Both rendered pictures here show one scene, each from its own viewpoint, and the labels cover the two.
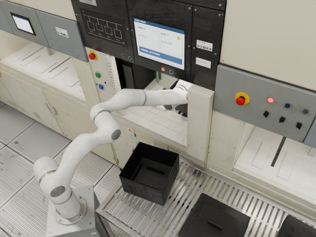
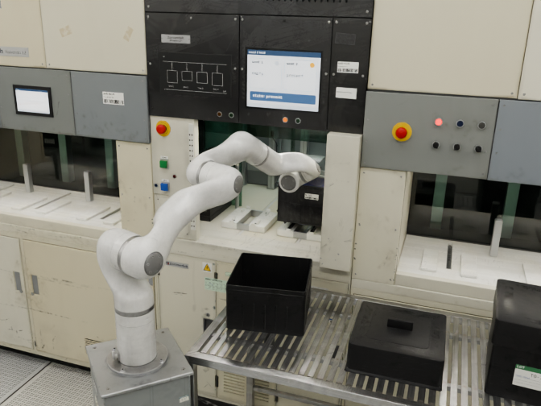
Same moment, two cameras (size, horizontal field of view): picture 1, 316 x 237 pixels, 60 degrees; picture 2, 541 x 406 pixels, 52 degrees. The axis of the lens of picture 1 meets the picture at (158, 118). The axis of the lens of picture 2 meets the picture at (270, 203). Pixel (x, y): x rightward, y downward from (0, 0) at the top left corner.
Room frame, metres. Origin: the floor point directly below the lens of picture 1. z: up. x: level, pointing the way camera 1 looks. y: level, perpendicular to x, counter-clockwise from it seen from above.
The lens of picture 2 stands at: (-0.76, 0.66, 1.81)
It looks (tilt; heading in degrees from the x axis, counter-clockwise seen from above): 19 degrees down; 341
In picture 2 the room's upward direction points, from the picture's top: 2 degrees clockwise
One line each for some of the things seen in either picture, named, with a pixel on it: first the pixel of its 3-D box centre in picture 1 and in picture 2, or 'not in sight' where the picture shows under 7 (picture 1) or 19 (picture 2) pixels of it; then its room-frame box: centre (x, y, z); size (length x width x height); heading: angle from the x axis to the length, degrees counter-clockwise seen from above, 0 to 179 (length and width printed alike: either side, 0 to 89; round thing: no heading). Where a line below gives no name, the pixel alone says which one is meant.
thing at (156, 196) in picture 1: (150, 172); (270, 292); (0.94, 0.07, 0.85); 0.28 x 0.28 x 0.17; 63
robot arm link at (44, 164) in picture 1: (51, 178); (125, 268); (0.81, 0.58, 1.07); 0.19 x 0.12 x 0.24; 33
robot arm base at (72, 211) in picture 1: (66, 202); (136, 333); (0.78, 0.57, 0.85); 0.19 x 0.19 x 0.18
